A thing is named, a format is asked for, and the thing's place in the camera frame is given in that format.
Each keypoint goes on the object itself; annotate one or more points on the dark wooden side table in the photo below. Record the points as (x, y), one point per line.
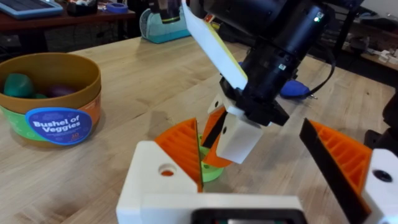
(62, 21)

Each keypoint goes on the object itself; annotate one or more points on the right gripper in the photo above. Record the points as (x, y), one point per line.
(280, 46)

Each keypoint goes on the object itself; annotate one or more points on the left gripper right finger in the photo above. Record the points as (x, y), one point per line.
(348, 161)

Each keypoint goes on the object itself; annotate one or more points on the blue tape roll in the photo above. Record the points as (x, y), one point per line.
(115, 7)

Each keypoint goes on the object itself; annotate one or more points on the blue flat tray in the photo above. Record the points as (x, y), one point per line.
(28, 7)

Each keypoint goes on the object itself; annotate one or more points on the brown toy vegetable tub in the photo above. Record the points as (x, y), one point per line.
(53, 124)

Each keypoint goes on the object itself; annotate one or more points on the black box with clutter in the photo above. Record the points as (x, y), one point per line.
(82, 7)

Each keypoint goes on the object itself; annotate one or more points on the black stand pole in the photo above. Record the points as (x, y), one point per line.
(345, 31)

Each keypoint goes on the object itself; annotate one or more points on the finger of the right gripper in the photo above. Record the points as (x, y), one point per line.
(214, 124)
(239, 140)

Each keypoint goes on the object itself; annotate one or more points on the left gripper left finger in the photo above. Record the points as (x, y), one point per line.
(146, 174)

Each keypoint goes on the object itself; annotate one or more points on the cluttered shelf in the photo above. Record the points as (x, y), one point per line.
(379, 53)

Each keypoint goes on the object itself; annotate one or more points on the green disc with holes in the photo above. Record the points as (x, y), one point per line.
(213, 175)

